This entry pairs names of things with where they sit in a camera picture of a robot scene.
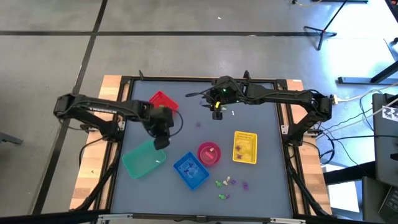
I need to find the yellow plastic basket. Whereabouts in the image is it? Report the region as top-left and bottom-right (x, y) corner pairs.
(232, 131), (258, 165)

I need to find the black support beam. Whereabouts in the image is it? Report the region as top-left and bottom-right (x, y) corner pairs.
(323, 161), (377, 186)

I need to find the black table frame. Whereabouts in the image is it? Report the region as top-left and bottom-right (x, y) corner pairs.
(93, 75), (313, 218)

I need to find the white floor cable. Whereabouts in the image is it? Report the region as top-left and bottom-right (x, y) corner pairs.
(337, 82), (398, 103)

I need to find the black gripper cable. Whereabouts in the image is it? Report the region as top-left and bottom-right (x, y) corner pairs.
(185, 88), (217, 98)

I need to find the black tripod stand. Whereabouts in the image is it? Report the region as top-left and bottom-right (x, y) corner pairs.
(303, 0), (349, 51)

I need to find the dark cabinet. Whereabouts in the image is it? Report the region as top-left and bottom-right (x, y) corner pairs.
(361, 175), (389, 223)

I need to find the green translucent plastic bin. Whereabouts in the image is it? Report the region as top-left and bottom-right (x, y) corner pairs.
(121, 139), (167, 180)

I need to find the yellowish floor cable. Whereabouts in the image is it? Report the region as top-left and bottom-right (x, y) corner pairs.
(291, 0), (324, 8)

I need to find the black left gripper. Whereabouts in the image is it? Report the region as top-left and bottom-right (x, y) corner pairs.
(141, 104), (175, 151)

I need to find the black crossbeam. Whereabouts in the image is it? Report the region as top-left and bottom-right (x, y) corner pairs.
(0, 208), (386, 224)

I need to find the pink round plastic bowl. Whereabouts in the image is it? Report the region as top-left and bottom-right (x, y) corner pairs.
(197, 141), (222, 167)

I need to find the red plastic basket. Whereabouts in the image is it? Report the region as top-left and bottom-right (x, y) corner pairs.
(149, 90), (180, 112)

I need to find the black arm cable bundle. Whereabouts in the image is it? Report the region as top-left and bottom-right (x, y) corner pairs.
(285, 155), (332, 217)
(73, 146), (124, 212)

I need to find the blue plastic basket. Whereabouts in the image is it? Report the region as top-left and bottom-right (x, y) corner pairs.
(172, 151), (211, 192)

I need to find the silver metal bracket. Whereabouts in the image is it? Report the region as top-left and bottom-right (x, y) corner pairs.
(97, 213), (134, 223)
(269, 217), (307, 224)

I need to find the black floor cable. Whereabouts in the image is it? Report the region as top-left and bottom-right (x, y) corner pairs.
(326, 134), (398, 141)

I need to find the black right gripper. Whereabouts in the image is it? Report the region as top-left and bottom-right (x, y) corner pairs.
(201, 75), (249, 121)

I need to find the grey chair foot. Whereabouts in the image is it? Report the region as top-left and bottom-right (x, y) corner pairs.
(0, 131), (24, 146)

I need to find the black computer case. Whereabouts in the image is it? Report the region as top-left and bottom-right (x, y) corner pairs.
(372, 92), (398, 187)

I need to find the black keyboard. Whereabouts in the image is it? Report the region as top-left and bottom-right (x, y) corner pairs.
(377, 185), (398, 223)

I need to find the black desk leg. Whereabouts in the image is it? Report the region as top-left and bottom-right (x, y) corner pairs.
(338, 60), (398, 85)
(384, 0), (398, 16)

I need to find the black and white marker tag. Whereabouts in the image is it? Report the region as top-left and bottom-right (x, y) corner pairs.
(382, 106), (398, 123)

